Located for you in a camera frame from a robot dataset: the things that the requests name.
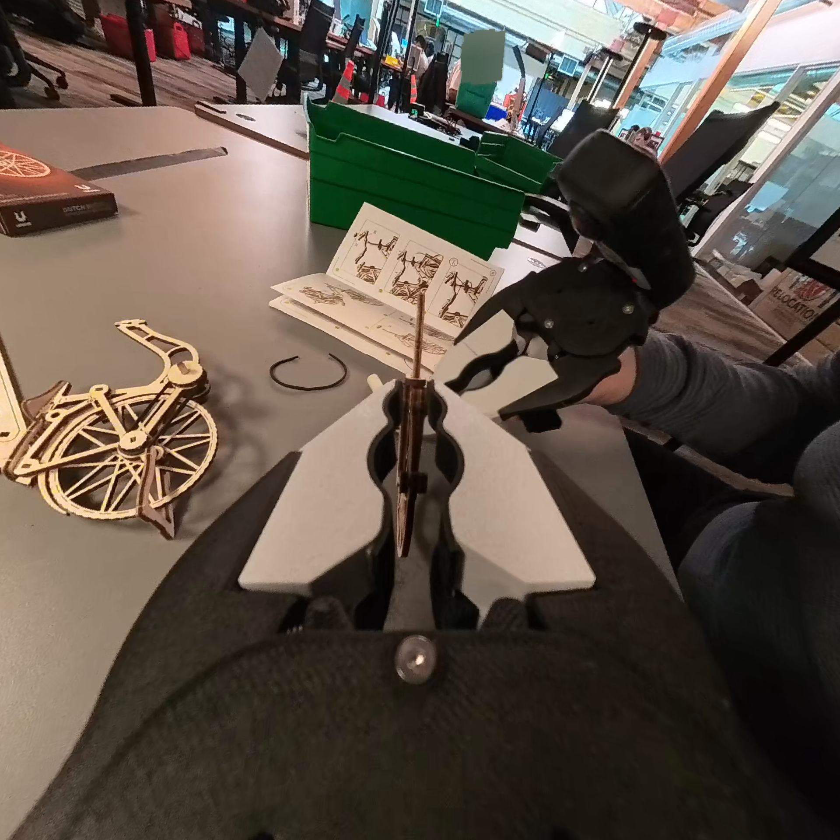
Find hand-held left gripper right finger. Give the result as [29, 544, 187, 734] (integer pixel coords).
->
[425, 381, 598, 596]

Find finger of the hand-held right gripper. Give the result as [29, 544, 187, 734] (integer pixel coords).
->
[436, 351, 560, 420]
[445, 307, 526, 395]

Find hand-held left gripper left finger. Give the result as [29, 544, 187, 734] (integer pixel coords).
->
[236, 379, 403, 596]

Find wooden spoked wheel with fork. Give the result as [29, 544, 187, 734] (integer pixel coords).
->
[393, 289, 431, 560]

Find person's right forearm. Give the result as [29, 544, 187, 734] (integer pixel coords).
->
[617, 331, 840, 490]

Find wooden parts sheet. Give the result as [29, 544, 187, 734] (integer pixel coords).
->
[0, 340, 28, 455]

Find dark model kit box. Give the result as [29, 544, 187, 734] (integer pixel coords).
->
[0, 142, 119, 238]

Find person's right hand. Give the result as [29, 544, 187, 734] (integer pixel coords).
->
[592, 346, 641, 410]

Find white instruction booklet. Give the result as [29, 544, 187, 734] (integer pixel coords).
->
[269, 201, 505, 383]

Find small green bin stack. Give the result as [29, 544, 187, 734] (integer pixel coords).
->
[475, 130, 563, 196]

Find green stacked plastic bins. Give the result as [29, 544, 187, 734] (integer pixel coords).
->
[304, 96, 526, 261]

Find printed cardboard box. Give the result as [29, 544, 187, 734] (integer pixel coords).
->
[747, 268, 840, 343]

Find person's leg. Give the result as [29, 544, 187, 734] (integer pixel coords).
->
[678, 420, 840, 811]

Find white table with wooden edge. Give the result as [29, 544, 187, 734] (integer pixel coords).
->
[194, 101, 311, 160]

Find black rubber ring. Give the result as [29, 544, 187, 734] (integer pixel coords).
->
[268, 352, 349, 392]

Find wooden bicycle frame assembly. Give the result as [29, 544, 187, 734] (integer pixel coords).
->
[2, 319, 221, 541]

